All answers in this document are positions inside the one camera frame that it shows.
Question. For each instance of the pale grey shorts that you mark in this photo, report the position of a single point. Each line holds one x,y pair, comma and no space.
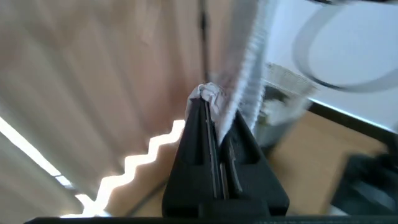
211,93

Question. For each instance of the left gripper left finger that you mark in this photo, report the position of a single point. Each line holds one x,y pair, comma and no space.
186,186

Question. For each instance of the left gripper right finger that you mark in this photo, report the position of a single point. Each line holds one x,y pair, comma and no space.
258,186

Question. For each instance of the white laundry basket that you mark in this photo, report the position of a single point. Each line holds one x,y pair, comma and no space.
289,84

